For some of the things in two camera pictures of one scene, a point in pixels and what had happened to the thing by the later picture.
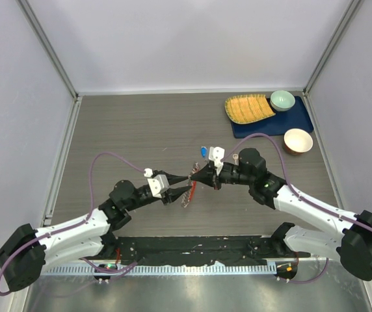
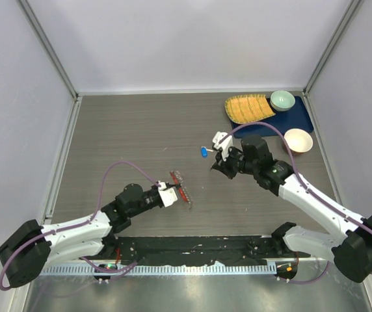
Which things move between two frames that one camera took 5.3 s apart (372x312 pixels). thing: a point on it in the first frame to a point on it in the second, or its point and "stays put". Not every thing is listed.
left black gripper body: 166,196 to 149,197
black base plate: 201,250 stays put
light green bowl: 281,101 stays put
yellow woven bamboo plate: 248,108 stays put
